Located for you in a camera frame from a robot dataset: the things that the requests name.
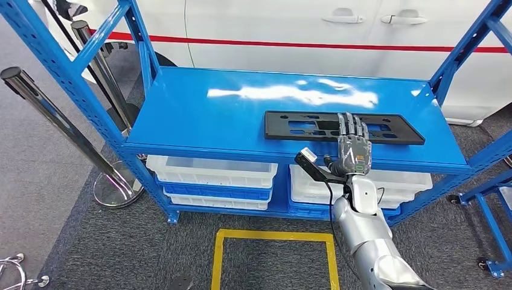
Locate white car door handle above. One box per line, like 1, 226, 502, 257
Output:
321, 7, 366, 24
380, 8, 429, 25

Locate white plastic bin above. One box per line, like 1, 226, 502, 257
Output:
146, 155, 279, 189
289, 164, 434, 201
291, 187, 418, 210
163, 188, 269, 211

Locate chrome stanchion post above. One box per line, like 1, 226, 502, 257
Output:
0, 66, 146, 209
70, 20, 147, 161

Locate black camera cable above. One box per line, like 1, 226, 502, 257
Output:
323, 180, 363, 283

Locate blue metal shelf rack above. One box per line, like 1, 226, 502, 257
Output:
0, 0, 512, 237

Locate white car with red stripe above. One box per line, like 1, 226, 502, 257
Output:
40, 0, 512, 127

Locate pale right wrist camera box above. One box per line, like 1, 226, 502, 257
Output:
295, 147, 333, 183

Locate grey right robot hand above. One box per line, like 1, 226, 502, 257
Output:
323, 112, 373, 178

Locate black plastic panel part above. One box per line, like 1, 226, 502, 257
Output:
264, 111, 426, 146

